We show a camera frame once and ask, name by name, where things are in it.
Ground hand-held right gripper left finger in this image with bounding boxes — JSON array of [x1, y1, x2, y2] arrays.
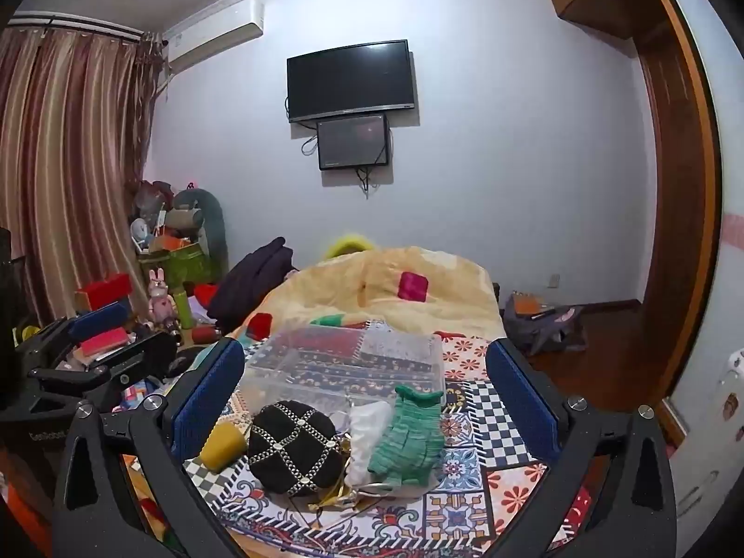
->
[[51, 337, 252, 558]]

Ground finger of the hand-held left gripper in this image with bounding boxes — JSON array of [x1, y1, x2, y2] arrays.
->
[[14, 301, 132, 374], [29, 330, 179, 399]]

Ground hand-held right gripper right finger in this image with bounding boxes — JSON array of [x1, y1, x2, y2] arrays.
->
[[481, 337, 679, 558]]

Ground green knit gloves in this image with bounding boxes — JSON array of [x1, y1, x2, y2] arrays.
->
[[367, 385, 446, 485]]

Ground clear plastic storage box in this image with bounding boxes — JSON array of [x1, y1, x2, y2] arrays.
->
[[241, 321, 447, 420]]

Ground red box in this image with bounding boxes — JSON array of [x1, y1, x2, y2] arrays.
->
[[75, 272, 134, 311]]

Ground yellow cup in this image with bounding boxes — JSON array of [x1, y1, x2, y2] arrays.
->
[[199, 421, 250, 473]]

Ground pink rabbit toy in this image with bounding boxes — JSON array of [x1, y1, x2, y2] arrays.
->
[[146, 268, 176, 327]]

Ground green bottle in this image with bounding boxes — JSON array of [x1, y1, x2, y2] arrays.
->
[[173, 289, 197, 332]]

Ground grey backpack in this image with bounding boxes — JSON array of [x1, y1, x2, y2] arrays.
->
[[502, 292, 585, 357]]

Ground green box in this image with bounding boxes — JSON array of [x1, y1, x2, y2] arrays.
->
[[138, 241, 213, 299]]

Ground orange notebook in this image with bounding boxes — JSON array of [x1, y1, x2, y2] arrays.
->
[[514, 293, 548, 318]]

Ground patterned bedsheet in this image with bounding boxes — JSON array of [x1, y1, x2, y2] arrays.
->
[[185, 325, 585, 558]]

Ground dark jacket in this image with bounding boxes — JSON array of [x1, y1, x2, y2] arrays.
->
[[206, 236, 298, 327]]

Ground striped brown curtain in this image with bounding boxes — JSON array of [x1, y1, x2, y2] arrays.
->
[[0, 28, 171, 327]]

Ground white cloth item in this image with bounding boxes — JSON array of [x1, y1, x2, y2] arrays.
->
[[343, 401, 397, 490]]

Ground magenta square pouch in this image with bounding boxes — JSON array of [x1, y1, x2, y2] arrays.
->
[[398, 271, 430, 304]]

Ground gold ribbon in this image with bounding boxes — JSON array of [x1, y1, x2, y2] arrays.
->
[[307, 475, 385, 517]]

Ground yellow quilt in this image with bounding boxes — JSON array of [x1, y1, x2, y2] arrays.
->
[[232, 244, 502, 351]]

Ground yellow plush toy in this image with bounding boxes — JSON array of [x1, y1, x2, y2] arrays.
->
[[322, 232, 380, 260]]

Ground curtain rod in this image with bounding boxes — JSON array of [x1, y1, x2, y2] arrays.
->
[[8, 12, 144, 43]]

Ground white air conditioner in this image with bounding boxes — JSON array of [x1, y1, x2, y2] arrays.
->
[[165, 1, 266, 74]]

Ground wooden door frame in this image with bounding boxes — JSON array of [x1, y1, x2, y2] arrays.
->
[[631, 0, 725, 405]]

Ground small black wall monitor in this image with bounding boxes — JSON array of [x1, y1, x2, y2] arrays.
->
[[317, 113, 391, 172]]

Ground black wall television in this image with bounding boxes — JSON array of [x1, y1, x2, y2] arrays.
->
[[286, 40, 416, 124]]

